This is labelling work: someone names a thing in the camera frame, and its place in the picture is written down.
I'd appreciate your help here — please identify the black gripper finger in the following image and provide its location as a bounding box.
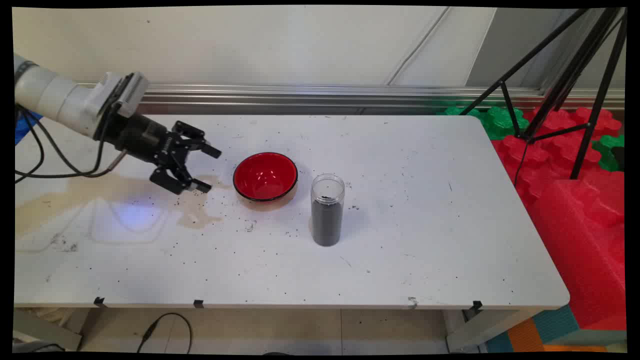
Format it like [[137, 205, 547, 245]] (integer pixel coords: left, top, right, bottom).
[[172, 121, 222, 160], [150, 166, 213, 196]]

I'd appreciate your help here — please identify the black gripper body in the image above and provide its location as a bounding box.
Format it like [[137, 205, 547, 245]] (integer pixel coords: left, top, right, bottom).
[[98, 114, 188, 170]]

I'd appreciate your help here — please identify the clear jar with black granules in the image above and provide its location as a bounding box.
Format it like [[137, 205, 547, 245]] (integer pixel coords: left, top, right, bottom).
[[310, 173, 346, 248]]

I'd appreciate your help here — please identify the red bowl with black rim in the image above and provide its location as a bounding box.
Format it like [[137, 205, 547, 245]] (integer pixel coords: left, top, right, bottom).
[[232, 152, 299, 203]]

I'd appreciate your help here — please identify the blue object behind table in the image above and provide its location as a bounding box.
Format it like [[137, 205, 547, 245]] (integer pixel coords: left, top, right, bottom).
[[15, 111, 43, 146]]

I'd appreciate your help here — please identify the grey table leg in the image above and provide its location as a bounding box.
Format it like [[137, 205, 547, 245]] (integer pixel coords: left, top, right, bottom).
[[445, 307, 548, 354], [12, 309, 83, 352]]

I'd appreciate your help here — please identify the green foam puzzle piece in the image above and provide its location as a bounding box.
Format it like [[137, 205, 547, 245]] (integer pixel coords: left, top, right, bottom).
[[437, 105, 530, 141], [592, 134, 626, 172]]

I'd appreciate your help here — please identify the red foam puzzle mat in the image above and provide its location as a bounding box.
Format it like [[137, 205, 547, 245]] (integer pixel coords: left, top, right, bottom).
[[492, 106, 625, 211]]

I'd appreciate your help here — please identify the blue foam floor tile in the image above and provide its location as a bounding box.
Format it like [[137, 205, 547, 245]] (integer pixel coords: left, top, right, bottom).
[[485, 331, 516, 354]]

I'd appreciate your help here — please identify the black tripod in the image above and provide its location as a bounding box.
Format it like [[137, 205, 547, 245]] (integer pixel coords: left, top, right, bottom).
[[457, 7, 628, 181]]

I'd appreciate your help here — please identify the orange foam floor tile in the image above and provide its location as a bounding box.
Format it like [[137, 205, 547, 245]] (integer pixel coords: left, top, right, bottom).
[[507, 317, 546, 353]]

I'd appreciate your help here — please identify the teal foam floor tile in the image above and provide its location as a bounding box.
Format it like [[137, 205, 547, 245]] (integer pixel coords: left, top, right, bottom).
[[532, 304, 581, 346]]

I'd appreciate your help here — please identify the white grey wrist camera box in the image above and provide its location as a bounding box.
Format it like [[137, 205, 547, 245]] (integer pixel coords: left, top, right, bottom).
[[95, 71, 150, 119]]

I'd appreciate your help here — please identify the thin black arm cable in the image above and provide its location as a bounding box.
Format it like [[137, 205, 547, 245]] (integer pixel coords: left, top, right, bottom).
[[14, 107, 128, 184]]

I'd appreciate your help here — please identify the black strap on arm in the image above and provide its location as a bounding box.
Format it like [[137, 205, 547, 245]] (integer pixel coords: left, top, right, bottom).
[[14, 60, 39, 82]]

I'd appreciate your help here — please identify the black floor cable with connector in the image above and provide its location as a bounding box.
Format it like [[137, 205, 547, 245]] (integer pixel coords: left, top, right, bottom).
[[136, 312, 193, 355]]

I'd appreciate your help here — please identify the aluminium wall rail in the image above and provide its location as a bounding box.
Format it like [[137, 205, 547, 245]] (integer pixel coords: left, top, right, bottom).
[[75, 82, 626, 117]]

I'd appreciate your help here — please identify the white wall conduit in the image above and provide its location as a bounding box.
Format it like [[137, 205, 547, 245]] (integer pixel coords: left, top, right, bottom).
[[386, 7, 451, 86]]

